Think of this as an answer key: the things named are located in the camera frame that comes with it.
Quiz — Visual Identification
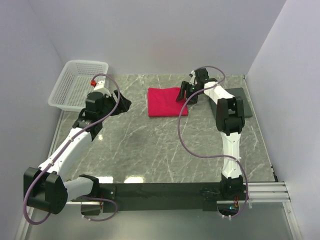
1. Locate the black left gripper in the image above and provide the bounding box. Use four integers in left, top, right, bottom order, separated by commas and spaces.
98, 89, 132, 121

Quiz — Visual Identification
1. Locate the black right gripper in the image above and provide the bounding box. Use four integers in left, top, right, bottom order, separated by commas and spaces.
175, 81, 202, 106

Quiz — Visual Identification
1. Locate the crimson red t-shirt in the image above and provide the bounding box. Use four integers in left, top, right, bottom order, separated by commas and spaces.
147, 87, 185, 118

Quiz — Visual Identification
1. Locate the white perforated plastic basket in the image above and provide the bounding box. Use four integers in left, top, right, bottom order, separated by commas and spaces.
48, 60, 109, 112

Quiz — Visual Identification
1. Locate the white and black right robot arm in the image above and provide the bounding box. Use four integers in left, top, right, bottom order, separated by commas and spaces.
176, 66, 245, 200

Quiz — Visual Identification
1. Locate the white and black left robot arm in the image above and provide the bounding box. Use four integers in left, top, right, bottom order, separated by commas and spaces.
23, 90, 132, 215

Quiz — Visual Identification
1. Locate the black wedge block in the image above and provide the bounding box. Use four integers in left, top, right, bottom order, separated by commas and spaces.
208, 87, 253, 119

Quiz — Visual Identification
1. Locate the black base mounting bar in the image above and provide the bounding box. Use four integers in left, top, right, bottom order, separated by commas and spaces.
98, 182, 246, 212

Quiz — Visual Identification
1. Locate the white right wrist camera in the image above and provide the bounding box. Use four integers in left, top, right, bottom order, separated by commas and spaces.
189, 70, 197, 86

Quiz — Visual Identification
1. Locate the aluminium frame rail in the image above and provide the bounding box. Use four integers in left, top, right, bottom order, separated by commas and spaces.
248, 182, 291, 203

